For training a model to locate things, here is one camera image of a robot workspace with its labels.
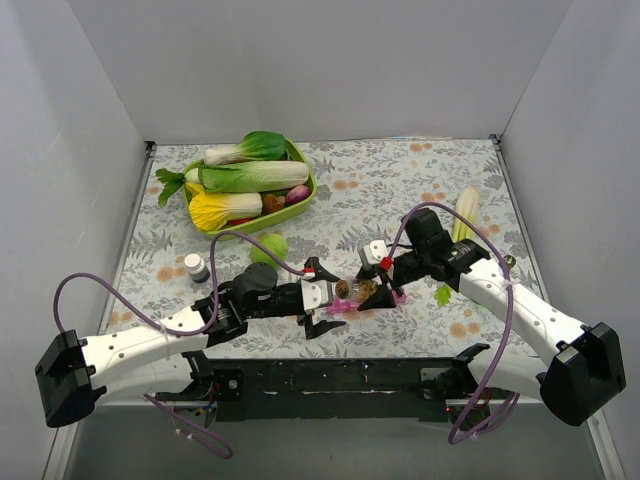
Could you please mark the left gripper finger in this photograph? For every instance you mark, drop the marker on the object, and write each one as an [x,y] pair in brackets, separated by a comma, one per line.
[314,271]
[314,330]

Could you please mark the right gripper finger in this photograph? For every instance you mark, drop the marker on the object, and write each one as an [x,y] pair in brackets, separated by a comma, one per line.
[382,299]
[368,272]

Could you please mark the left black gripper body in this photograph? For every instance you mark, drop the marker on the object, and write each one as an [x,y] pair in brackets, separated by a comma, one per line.
[287,298]

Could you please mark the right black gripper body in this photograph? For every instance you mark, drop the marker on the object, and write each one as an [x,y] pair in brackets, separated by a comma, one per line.
[395,279]

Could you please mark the clear pill bottle yellow capsules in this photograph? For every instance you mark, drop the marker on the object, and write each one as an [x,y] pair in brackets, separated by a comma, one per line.
[361,289]

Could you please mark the pink weekly pill organizer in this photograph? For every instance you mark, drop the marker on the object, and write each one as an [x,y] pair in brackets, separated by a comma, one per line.
[340,306]

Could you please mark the gold bottle cap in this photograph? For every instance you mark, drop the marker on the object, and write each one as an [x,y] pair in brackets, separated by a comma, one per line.
[343,289]

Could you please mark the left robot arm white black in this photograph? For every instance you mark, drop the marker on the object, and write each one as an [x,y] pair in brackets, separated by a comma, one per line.
[75,375]

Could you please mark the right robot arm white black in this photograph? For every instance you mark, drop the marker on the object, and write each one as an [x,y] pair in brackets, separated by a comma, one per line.
[575,370]

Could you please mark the floral table mat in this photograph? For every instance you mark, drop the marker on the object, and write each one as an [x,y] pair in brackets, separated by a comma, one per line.
[363,190]

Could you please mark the round green cabbage toy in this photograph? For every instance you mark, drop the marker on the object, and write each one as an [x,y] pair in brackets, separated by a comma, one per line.
[276,244]

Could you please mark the green celery stalk toy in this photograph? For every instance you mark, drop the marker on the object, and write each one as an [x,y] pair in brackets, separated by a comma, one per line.
[467,205]

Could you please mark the small white cap blue bottle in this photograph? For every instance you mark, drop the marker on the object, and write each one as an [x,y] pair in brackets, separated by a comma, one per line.
[196,268]

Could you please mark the green plastic tray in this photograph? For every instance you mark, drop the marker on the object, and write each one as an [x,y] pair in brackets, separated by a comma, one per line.
[189,190]

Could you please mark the red pepper toy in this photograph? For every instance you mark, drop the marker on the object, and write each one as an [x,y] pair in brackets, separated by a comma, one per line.
[236,222]

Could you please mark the green round jar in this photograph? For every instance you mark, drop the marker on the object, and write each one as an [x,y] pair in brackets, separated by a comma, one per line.
[510,262]

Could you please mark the purple onion toy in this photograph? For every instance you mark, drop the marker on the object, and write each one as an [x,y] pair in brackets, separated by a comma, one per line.
[297,195]

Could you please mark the brown mushroom toy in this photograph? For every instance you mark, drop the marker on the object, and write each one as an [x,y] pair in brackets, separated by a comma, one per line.
[272,204]

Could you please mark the yellow cabbage toy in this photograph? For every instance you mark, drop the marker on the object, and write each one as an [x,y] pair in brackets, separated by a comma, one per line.
[211,212]

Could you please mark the long green napa cabbage toy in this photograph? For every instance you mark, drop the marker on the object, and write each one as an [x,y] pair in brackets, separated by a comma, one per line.
[253,177]

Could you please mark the white radish with leaves toy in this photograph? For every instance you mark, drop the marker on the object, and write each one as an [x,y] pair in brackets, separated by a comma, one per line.
[173,181]

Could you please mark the bok choy toy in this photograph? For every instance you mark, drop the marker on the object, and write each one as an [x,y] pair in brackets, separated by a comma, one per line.
[255,146]

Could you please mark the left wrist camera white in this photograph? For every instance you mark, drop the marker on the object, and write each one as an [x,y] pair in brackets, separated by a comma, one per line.
[316,295]

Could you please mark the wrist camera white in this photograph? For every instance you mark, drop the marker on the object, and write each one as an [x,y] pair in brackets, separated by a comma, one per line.
[316,295]
[373,253]

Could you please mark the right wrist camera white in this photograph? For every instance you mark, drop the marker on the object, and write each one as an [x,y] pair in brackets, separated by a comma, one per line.
[373,253]

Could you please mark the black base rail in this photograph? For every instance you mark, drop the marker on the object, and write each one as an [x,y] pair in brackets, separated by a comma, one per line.
[272,389]

